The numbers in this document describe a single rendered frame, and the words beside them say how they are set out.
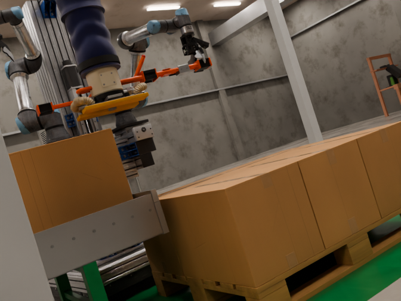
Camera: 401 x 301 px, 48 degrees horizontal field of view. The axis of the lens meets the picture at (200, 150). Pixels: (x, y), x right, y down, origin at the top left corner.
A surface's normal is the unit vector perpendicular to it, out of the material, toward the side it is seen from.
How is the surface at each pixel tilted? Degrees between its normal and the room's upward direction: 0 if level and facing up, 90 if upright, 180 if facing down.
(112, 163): 90
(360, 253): 90
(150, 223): 90
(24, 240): 90
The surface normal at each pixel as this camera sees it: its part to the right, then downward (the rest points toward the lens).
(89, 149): 0.48, -0.16
